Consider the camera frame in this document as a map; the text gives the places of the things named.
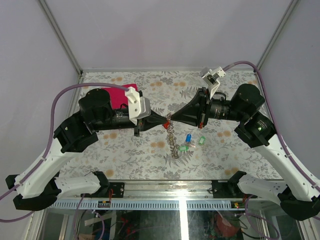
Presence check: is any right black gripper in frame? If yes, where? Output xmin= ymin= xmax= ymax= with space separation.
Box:
xmin=171 ymin=86 xmax=246 ymax=128

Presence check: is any red tag key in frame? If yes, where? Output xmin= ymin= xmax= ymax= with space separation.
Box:
xmin=163 ymin=121 xmax=171 ymax=129

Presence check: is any blue tag key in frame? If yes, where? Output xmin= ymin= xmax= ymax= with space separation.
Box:
xmin=185 ymin=134 xmax=192 ymax=143

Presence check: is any green tag key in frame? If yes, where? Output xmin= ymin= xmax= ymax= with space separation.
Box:
xmin=198 ymin=136 xmax=206 ymax=145
xmin=178 ymin=145 xmax=195 ymax=152

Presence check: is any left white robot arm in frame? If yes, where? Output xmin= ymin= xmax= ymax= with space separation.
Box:
xmin=5 ymin=87 xmax=167 ymax=211

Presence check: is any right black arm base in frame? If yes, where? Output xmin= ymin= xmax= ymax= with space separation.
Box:
xmin=207 ymin=170 xmax=247 ymax=199

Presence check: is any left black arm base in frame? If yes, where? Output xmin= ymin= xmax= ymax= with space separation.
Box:
xmin=98 ymin=182 xmax=125 ymax=200

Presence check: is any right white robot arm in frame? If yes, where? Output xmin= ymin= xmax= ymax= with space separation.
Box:
xmin=171 ymin=83 xmax=320 ymax=221

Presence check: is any floral table mat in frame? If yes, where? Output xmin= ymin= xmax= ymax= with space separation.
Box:
xmin=61 ymin=71 xmax=280 ymax=180

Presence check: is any red cloth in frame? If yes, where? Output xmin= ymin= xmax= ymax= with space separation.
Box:
xmin=101 ymin=85 xmax=128 ymax=110

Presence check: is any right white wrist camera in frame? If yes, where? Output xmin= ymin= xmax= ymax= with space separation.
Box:
xmin=200 ymin=67 xmax=226 ymax=99

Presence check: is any aluminium front rail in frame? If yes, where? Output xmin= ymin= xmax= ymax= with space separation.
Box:
xmin=49 ymin=179 xmax=307 ymax=211

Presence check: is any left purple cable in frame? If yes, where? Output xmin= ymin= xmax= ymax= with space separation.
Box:
xmin=0 ymin=83 xmax=131 ymax=223

